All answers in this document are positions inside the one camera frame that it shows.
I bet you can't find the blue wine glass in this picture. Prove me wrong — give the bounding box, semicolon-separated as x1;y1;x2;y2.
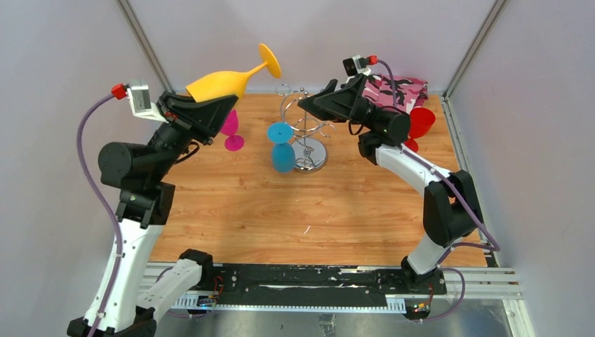
267;122;295;173

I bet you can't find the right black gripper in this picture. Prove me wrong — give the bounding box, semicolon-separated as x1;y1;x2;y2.
297;74;382;131

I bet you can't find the chrome wine glass rack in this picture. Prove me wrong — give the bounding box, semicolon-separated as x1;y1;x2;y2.
275;84;336;173

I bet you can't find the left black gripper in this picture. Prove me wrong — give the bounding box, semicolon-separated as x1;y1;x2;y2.
147;90;237;180

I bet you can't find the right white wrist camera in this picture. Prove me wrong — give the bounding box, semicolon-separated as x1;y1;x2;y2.
342;55;371;77

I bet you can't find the aluminium frame rail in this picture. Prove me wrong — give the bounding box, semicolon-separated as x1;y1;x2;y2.
83;261;535;337

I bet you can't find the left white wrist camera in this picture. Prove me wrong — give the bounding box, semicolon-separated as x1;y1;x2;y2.
126;79;166;122

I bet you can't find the magenta wine glass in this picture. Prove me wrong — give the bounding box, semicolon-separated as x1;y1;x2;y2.
220;110;245;152

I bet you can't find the pink camouflage cloth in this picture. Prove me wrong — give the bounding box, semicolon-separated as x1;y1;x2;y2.
362;74;429;114

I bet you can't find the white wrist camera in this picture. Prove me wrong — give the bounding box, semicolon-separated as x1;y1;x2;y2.
342;55;371;77
126;79;166;122

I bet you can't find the yellow wine glass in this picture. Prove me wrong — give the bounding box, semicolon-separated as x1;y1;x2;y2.
185;44;282;103

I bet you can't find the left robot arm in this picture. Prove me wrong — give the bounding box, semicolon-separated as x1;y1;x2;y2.
67;85;238;336

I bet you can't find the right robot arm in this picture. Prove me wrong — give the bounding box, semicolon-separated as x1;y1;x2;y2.
298;74;486;293

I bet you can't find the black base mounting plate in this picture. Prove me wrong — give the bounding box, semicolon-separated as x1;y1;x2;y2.
192;263;447;308

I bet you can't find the red wine glass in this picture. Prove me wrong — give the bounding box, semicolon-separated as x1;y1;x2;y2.
404;107;436;152

